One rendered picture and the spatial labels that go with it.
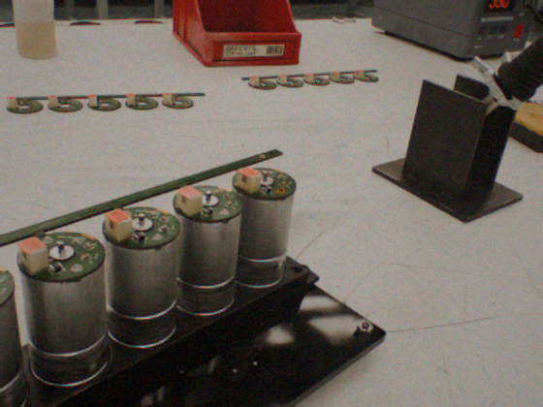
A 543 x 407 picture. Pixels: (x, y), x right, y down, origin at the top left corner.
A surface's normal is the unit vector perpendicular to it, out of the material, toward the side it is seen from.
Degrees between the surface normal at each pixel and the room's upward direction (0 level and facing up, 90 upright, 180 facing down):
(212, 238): 90
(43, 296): 90
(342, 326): 0
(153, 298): 90
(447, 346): 0
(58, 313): 90
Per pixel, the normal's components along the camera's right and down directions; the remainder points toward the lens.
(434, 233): 0.10, -0.87
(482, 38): 0.56, 0.45
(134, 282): -0.06, 0.48
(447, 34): -0.82, 0.21
